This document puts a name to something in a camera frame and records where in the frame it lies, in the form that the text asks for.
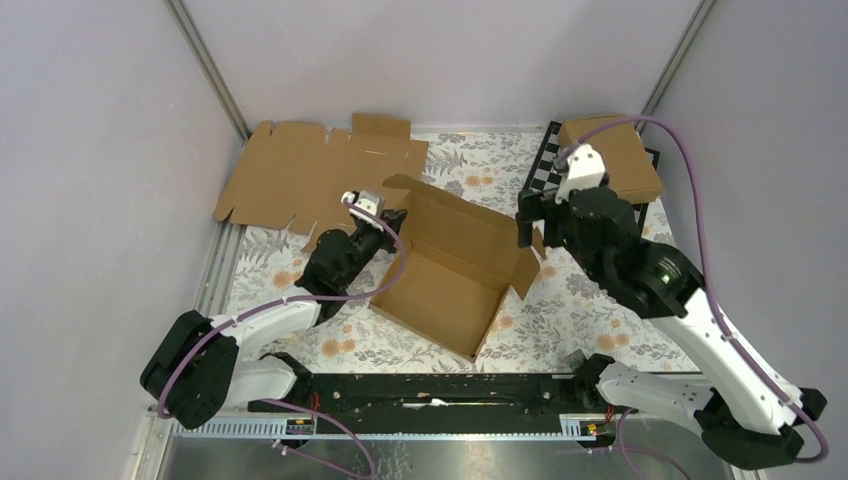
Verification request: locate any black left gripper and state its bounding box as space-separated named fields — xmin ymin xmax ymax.
xmin=339 ymin=208 xmax=407 ymax=287

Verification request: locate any floral patterned table mat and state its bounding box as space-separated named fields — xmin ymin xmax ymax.
xmin=213 ymin=131 xmax=704 ymax=376

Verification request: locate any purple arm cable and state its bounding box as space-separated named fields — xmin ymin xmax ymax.
xmin=553 ymin=115 xmax=831 ymax=480
xmin=155 ymin=192 xmax=411 ymax=478

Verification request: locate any black white chessboard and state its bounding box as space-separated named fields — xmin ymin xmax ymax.
xmin=521 ymin=121 xmax=661 ymax=228

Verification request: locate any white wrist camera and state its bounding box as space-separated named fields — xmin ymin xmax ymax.
xmin=340 ymin=190 xmax=385 ymax=231
xmin=554 ymin=144 xmax=607 ymax=204

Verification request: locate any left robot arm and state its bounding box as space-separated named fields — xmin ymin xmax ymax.
xmin=140 ymin=207 xmax=408 ymax=429

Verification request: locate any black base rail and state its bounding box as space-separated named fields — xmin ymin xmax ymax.
xmin=285 ymin=373 xmax=614 ymax=436

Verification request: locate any flat cardboard sheet stack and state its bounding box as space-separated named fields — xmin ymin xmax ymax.
xmin=213 ymin=113 xmax=429 ymax=253

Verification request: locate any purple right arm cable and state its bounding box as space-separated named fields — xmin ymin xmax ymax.
xmin=553 ymin=115 xmax=831 ymax=480

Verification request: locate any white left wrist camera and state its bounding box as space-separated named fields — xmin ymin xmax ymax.
xmin=340 ymin=190 xmax=385 ymax=231

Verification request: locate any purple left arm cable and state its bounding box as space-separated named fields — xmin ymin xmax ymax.
xmin=155 ymin=192 xmax=411 ymax=478

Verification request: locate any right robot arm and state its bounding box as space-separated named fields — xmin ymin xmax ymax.
xmin=516 ymin=187 xmax=827 ymax=470

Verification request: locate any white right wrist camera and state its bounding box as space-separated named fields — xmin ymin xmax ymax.
xmin=554 ymin=144 xmax=607 ymax=204

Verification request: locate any closed brown cardboard box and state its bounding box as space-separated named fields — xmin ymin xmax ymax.
xmin=558 ymin=115 xmax=663 ymax=205

